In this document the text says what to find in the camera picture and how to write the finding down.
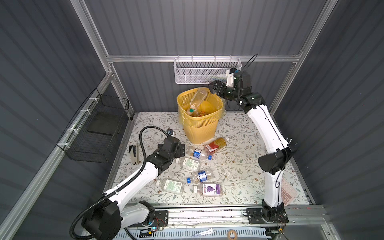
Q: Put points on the blue label bottle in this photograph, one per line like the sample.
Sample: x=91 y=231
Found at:
x=199 y=177
x=200 y=154

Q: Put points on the yellow bin liner bag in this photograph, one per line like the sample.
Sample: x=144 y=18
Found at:
x=183 y=101

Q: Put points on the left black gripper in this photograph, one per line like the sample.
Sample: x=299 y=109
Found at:
x=179 y=153

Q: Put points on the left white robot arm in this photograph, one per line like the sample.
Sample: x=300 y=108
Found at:
x=108 y=215

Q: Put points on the black wire side basket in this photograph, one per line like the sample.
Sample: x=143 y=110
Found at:
x=98 y=129

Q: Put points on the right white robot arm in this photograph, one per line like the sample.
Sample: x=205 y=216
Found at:
x=273 y=163

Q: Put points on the tape roll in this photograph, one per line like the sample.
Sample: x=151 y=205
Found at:
x=232 y=235

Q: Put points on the purple grape label bottle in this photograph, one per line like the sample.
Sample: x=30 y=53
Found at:
x=208 y=189

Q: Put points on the floral table mat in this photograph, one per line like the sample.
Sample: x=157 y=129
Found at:
x=234 y=167

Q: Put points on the green label bottle upper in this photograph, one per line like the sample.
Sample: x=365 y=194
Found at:
x=189 y=164

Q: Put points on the pink calculator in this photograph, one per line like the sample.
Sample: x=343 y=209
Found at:
x=289 y=193

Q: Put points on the green label bottle lower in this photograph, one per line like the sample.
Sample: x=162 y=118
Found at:
x=171 y=186

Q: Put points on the white wire wall basket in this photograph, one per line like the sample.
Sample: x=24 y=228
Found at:
x=203 y=70

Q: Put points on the yellow plastic waste bin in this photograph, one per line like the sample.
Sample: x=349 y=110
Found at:
x=200 y=135

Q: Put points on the blue label bottle upper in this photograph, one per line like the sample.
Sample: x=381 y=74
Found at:
x=200 y=154

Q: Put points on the blue label bottle lower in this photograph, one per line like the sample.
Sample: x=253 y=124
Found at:
x=199 y=177

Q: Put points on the green label bottle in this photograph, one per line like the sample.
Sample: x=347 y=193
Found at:
x=171 y=186
x=189 y=164

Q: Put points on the orange white label bottle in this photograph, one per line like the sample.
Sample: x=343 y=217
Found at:
x=206 y=108

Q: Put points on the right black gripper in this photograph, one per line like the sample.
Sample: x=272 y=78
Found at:
x=222 y=87

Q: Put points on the red yellow tea bottle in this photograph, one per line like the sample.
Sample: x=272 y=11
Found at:
x=217 y=144

